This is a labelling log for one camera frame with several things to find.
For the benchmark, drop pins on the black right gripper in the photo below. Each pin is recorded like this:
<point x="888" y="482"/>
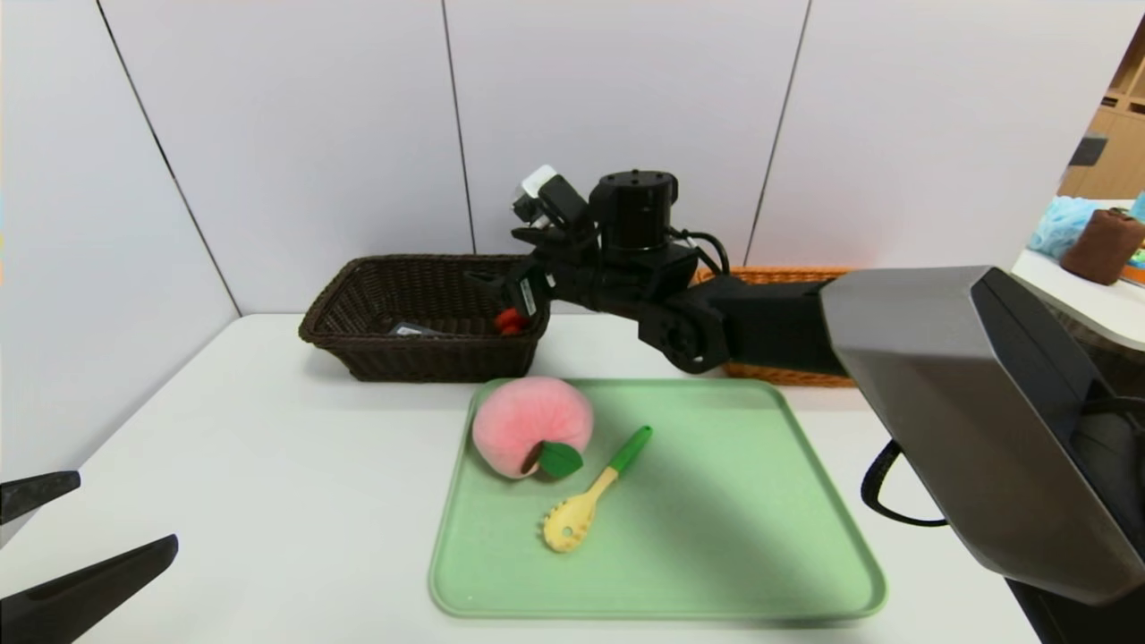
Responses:
<point x="523" y="294"/>

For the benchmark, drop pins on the white side table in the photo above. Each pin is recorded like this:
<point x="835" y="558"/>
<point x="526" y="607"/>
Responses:
<point x="1091" y="304"/>

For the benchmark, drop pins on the pink plush peach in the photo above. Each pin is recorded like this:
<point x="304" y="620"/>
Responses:
<point x="528" y="416"/>

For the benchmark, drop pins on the orange wicker basket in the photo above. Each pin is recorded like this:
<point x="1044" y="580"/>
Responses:
<point x="787" y="275"/>

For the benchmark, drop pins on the teal object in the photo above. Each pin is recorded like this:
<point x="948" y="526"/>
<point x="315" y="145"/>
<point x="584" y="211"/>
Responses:
<point x="1139" y="207"/>

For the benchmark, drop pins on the grey translucent plastic case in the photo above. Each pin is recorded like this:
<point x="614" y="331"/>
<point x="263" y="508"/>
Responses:
<point x="413" y="330"/>

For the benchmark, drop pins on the brown rolled towel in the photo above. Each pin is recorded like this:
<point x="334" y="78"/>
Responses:
<point x="1100" y="250"/>

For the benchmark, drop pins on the wooden shelf unit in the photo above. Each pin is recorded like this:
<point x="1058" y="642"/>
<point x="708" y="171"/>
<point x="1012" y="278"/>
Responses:
<point x="1118" y="152"/>

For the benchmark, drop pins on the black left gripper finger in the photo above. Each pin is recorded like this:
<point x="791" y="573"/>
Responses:
<point x="80" y="599"/>
<point x="36" y="494"/>

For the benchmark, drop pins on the light blue cloth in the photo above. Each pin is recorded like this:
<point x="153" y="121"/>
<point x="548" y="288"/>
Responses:
<point x="1060" y="224"/>

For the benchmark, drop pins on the light green plastic tray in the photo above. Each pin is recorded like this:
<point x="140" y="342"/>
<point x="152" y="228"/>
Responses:
<point x="716" y="572"/>

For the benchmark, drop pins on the dark brown wicker basket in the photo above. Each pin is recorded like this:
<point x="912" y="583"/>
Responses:
<point x="402" y="358"/>

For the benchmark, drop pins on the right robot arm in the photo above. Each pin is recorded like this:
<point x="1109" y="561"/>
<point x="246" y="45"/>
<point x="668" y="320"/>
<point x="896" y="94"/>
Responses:
<point x="939" y="376"/>

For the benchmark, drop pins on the red rubber duck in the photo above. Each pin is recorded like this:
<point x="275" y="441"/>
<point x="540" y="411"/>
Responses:
<point x="510" y="319"/>

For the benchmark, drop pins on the dark grey box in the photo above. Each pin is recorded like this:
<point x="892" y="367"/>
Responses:
<point x="1085" y="150"/>

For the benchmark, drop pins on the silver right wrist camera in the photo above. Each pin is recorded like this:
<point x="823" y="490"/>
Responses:
<point x="537" y="186"/>

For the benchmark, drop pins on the colourful box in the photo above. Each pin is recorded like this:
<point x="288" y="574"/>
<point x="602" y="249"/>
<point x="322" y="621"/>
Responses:
<point x="1136" y="268"/>

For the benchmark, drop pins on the dark ribbed bin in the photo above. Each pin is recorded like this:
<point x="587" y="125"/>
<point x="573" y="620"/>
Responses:
<point x="1105" y="353"/>

